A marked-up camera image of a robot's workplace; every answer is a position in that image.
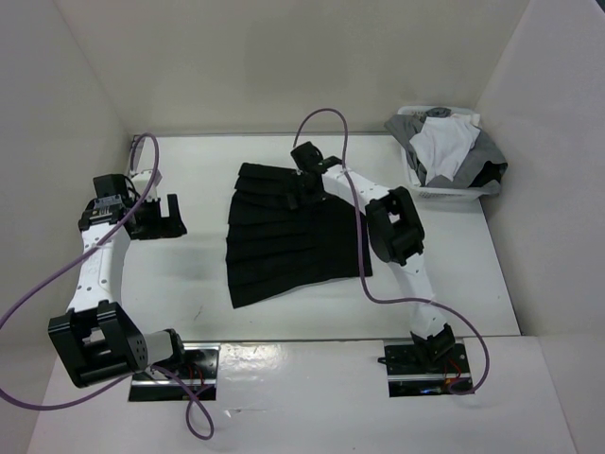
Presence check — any black pleated skirt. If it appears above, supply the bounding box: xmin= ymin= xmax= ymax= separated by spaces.
xmin=226 ymin=163 xmax=372 ymax=308

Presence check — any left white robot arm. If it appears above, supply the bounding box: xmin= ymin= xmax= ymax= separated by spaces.
xmin=48 ymin=170 xmax=188 ymax=388

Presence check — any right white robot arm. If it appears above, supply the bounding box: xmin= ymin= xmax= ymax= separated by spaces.
xmin=290 ymin=142 xmax=456 ymax=372

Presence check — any white laundry basket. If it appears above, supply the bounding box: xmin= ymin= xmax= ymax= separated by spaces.
xmin=385 ymin=120 xmax=508 ymax=201

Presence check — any grey garment in basket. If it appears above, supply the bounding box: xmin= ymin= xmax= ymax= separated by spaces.
xmin=384 ymin=106 xmax=509 ymax=195

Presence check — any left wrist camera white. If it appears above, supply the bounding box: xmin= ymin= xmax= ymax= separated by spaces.
xmin=130 ymin=169 xmax=162 ymax=202

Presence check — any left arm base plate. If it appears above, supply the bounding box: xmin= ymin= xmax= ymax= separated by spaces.
xmin=128 ymin=341 xmax=220 ymax=403

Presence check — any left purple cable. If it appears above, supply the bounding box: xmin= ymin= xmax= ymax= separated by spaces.
xmin=0 ymin=132 xmax=215 ymax=441

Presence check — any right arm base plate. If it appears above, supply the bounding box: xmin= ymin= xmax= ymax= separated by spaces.
xmin=377 ymin=340 xmax=474 ymax=397

